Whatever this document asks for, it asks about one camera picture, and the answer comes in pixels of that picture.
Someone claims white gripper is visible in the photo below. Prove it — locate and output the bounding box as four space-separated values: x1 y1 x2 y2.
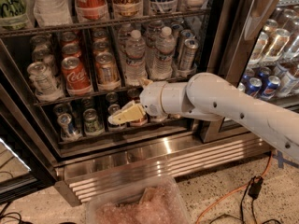
108 77 167 125

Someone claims orange can shelf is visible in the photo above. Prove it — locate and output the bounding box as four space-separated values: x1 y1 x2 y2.
95 52 119 85

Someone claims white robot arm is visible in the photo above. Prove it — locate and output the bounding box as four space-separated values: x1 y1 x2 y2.
108 73 299 161

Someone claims red can bottom shelf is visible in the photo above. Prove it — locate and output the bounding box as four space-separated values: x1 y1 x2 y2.
130 114 148 127

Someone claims blue can bottom shelf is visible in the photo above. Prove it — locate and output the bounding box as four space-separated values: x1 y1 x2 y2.
107 104 127 132

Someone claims green can bottom shelf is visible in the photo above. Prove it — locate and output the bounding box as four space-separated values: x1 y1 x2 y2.
83 108 105 136

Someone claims slim silver can front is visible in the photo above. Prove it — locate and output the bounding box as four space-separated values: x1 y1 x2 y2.
178 38 199 71

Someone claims red Coca-Cola can front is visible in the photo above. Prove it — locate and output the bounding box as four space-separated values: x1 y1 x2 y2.
61 56 91 91

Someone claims blue white can bottom left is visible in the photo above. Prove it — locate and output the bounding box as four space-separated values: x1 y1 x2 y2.
57 113 82 141

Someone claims white silver can front left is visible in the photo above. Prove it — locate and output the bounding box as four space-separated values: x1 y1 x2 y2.
27 62 64 102

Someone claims steel fridge base grille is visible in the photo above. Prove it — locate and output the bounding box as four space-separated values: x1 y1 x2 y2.
54 133 273 206

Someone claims large Coca-Cola can top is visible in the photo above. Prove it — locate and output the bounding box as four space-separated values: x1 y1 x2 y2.
75 0 106 21

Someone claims blue Pepsi can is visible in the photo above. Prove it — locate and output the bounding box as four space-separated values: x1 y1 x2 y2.
246 77 262 97

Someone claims green LaCroix can top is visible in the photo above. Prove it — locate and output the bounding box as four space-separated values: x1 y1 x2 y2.
0 0 29 30

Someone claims clear water bottle left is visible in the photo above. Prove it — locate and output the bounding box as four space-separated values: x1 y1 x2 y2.
125 30 147 86

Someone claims clear water bottle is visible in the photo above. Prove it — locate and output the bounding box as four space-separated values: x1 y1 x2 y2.
125 30 147 86
151 26 176 80

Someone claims clear water bottle right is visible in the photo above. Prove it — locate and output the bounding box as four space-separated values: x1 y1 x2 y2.
151 26 176 80

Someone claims clear plastic bin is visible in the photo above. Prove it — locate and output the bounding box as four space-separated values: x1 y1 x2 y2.
86 175 191 224

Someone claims black power adapter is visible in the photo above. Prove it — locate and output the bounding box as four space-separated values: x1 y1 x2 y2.
248 176 263 200

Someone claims orange extension cable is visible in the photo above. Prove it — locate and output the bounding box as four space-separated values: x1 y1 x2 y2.
195 151 274 224

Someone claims steel fridge door frame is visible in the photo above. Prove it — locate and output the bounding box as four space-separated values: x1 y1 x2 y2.
200 0 299 143

